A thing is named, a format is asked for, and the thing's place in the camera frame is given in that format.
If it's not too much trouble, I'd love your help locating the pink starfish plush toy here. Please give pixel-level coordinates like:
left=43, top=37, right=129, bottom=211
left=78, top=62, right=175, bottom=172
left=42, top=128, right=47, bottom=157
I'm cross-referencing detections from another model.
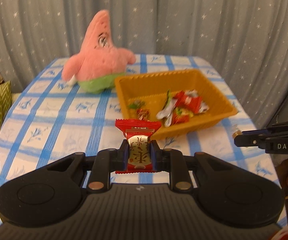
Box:
left=62, top=10, right=136, bottom=94

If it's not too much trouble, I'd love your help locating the grey star curtain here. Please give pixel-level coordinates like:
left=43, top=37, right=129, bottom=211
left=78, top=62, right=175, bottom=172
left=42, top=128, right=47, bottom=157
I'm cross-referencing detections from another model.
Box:
left=0, top=0, right=288, bottom=128

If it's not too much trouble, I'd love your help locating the dark red foil candy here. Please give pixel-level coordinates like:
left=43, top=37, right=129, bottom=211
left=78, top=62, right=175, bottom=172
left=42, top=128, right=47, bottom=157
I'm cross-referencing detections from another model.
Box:
left=136, top=108, right=150, bottom=121

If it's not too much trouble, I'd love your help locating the green candy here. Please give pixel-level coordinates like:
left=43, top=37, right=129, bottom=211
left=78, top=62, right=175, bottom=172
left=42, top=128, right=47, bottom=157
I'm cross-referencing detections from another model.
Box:
left=128, top=100, right=145, bottom=110

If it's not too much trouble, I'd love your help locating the brown candy clear wrapper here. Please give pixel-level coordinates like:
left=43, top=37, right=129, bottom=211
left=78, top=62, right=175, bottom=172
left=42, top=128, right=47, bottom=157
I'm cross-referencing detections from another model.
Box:
left=232, top=125, right=242, bottom=139

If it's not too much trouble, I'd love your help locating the red double happiness candy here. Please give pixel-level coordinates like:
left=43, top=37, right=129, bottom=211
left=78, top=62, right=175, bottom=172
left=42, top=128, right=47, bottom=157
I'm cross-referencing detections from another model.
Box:
left=174, top=91, right=202, bottom=114

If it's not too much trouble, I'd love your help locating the silver foil wrapper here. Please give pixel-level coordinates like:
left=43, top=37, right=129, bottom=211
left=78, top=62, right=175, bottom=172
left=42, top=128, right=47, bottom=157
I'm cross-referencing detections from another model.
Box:
left=156, top=90, right=177, bottom=127

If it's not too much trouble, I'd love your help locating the red orange candy in tray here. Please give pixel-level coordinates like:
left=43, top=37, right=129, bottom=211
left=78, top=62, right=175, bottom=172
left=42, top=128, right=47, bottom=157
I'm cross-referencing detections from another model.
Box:
left=171, top=107, right=194, bottom=125

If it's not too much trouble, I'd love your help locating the large red snack packet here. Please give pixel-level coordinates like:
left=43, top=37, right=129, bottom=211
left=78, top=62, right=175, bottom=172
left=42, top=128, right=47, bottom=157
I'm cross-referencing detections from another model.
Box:
left=115, top=119, right=161, bottom=174

